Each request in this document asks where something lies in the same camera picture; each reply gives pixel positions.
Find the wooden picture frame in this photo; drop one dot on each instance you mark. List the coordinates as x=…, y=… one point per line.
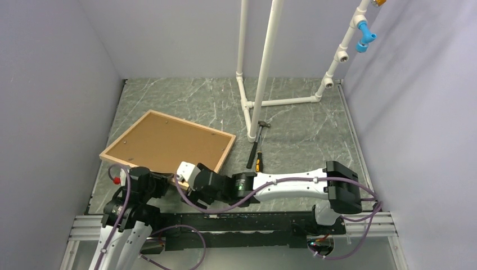
x=161, y=142

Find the yellow black screwdriver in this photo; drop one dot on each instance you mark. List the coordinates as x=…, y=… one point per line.
x=259, y=159

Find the yellow pipe cap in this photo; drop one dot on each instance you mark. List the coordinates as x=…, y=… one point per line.
x=378, y=3

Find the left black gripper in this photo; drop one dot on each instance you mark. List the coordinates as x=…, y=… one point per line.
x=162, y=181

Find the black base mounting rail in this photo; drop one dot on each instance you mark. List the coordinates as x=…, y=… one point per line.
x=240, y=230

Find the black handle hammer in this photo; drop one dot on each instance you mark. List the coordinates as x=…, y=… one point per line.
x=261, y=125

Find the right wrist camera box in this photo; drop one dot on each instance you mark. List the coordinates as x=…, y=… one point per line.
x=186, y=174

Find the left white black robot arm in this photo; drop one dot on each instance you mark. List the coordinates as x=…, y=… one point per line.
x=128, y=220

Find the blue pipe fitting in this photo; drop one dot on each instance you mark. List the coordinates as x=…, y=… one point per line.
x=366, y=39

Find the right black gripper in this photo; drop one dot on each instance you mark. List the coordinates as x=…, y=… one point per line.
x=193, y=196

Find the aluminium extrusion rail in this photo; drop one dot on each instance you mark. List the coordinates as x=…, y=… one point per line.
x=382, y=225

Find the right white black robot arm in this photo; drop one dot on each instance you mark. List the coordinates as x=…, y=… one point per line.
x=335, y=186

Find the white PVC pipe structure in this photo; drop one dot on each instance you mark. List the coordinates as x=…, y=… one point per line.
x=252, y=109

